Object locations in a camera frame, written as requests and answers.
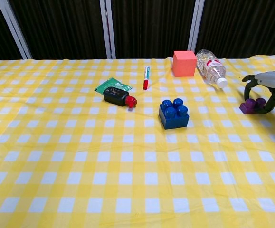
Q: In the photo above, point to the white marker with red cap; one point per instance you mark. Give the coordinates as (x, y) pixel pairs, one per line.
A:
(146, 76)

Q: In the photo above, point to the blue four-stud building block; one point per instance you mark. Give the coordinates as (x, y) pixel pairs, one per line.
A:
(174, 122)

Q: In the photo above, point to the purple two-stud building block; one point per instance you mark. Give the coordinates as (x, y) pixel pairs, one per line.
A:
(253, 105)

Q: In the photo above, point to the yellow white checkered tablecloth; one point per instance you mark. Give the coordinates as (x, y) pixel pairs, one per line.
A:
(80, 166)

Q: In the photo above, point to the black bottle with red cap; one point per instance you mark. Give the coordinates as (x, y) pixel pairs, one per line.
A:
(116, 96)

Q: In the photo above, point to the black pleated curtain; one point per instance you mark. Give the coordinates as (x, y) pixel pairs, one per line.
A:
(63, 26)

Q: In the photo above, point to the green sachet packet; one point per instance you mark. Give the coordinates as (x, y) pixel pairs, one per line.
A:
(112, 83)

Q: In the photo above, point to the clear plastic water bottle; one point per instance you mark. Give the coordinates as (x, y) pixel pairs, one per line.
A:
(211, 66)

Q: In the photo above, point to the white frame post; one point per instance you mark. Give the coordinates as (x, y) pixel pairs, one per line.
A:
(195, 26)
(108, 28)
(13, 26)

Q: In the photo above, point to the coral pink cube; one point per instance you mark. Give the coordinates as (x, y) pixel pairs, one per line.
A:
(183, 65)

